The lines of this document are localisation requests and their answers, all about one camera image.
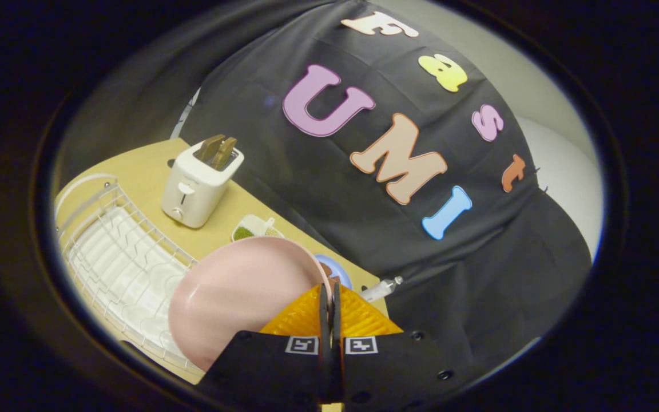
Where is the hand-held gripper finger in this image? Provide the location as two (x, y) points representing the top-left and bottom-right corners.
(197, 283), (331, 405)
(330, 281), (463, 405)

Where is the pink plate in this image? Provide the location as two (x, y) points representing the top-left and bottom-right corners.
(168, 236), (330, 371)

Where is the white wire dish rack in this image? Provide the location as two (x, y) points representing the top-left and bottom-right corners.
(55, 173), (207, 376)

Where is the blue bowl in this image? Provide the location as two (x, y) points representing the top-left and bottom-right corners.
(313, 254), (353, 291)

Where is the clear plastic bottle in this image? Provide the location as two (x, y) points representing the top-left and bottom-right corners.
(359, 276), (404, 303)

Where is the black backdrop cloth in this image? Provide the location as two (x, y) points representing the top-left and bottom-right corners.
(55, 0), (593, 378)

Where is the white toaster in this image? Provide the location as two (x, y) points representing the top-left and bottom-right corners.
(161, 140), (245, 229)

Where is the brown toast slice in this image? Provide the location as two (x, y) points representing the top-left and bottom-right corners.
(212, 137), (238, 171)
(199, 134), (226, 162)

